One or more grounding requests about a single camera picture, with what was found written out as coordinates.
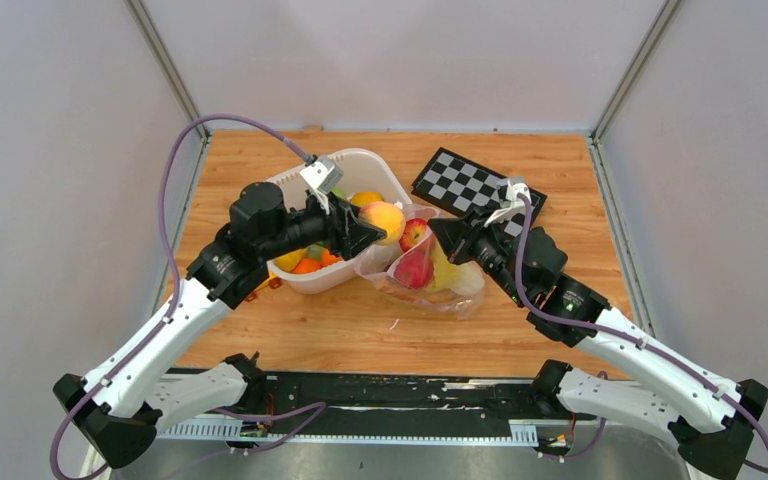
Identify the black white checkerboard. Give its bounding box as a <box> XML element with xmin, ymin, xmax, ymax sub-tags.
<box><xmin>411</xmin><ymin>146</ymin><xmax>549</xmax><ymax>240</ymax></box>

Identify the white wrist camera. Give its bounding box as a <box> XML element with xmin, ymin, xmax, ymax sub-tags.
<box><xmin>299</xmin><ymin>155</ymin><xmax>344</xmax><ymax>214</ymax></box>
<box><xmin>484</xmin><ymin>176</ymin><xmax>533</xmax><ymax>227</ymax></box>

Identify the green round cabbage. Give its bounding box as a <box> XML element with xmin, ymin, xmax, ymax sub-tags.
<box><xmin>332</xmin><ymin>187</ymin><xmax>347</xmax><ymax>200</ymax></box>

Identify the white plastic basket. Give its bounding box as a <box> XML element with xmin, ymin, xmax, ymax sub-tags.
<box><xmin>266</xmin><ymin>148</ymin><xmax>413</xmax><ymax>294</ymax></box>

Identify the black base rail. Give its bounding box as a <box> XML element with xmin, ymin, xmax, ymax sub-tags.
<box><xmin>95</xmin><ymin>370</ymin><xmax>710</xmax><ymax>458</ymax></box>

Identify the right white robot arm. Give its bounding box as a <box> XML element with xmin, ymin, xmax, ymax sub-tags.
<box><xmin>429</xmin><ymin>210</ymin><xmax>768</xmax><ymax>479</ymax></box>

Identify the yellow toy car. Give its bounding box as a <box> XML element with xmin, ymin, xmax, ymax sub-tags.
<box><xmin>245</xmin><ymin>273</ymin><xmax>283</xmax><ymax>302</ymax></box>

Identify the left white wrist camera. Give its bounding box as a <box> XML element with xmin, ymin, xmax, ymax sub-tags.
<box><xmin>299</xmin><ymin>155</ymin><xmax>344</xmax><ymax>214</ymax></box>

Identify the yellow peach fruit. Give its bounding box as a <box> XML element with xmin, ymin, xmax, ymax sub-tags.
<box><xmin>359</xmin><ymin>201</ymin><xmax>406</xmax><ymax>245</ymax></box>

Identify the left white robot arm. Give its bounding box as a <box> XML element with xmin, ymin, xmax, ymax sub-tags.
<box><xmin>53</xmin><ymin>182</ymin><xmax>386</xmax><ymax>469</ymax></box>

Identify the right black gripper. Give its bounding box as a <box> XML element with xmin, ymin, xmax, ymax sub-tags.
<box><xmin>428</xmin><ymin>204</ymin><xmax>528</xmax><ymax>306</ymax></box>

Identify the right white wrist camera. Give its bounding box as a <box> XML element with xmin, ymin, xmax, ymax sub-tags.
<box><xmin>484</xmin><ymin>176</ymin><xmax>533</xmax><ymax>227</ymax></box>

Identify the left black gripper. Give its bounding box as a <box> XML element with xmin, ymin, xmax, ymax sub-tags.
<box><xmin>260</xmin><ymin>188</ymin><xmax>387</xmax><ymax>261</ymax></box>

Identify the orange fruit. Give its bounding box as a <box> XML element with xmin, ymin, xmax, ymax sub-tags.
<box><xmin>320</xmin><ymin>248</ymin><xmax>342</xmax><ymax>267</ymax></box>
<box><xmin>291</xmin><ymin>257</ymin><xmax>323</xmax><ymax>275</ymax></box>

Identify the yellow napa cabbage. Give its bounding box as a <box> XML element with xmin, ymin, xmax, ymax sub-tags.
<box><xmin>426</xmin><ymin>241</ymin><xmax>485</xmax><ymax>296</ymax></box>

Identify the yellow lemon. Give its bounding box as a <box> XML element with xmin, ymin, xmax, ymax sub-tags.
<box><xmin>273</xmin><ymin>248</ymin><xmax>307</xmax><ymax>272</ymax></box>

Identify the clear zip top bag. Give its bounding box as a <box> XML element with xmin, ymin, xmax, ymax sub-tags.
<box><xmin>355</xmin><ymin>202</ymin><xmax>485</xmax><ymax>318</ymax></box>

